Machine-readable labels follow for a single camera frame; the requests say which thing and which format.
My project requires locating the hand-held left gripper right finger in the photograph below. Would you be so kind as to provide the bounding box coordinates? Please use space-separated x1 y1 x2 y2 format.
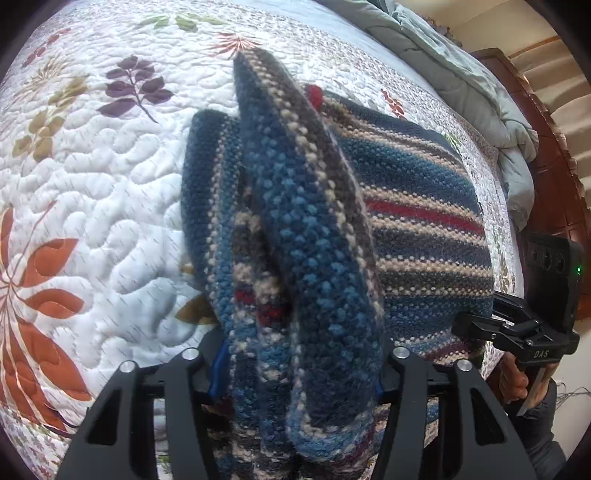
369 346 533 480

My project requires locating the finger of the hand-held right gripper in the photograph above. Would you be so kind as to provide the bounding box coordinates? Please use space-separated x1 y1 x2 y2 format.
451 295 546 352

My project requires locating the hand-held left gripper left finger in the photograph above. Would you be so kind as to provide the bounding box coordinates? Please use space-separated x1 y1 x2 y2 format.
55 329 232 480

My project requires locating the striped blue knit sweater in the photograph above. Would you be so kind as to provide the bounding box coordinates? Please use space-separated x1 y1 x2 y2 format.
179 46 497 480

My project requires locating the person's right forearm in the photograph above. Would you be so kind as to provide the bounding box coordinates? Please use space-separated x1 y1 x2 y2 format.
521 376 570 480

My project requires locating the person's right hand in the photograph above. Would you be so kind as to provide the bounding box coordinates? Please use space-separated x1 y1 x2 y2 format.
500 352 530 403

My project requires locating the brown wooden headboard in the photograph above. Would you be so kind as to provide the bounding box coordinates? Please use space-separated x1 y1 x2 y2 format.
471 46 591 245

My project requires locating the white floral quilt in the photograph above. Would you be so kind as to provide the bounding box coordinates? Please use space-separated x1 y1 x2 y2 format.
0 0 525 480

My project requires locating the grey comforter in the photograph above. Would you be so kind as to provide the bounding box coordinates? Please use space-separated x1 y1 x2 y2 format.
318 0 540 232

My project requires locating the thin cable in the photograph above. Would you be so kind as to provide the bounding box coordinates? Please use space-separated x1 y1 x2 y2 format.
553 381 589 409

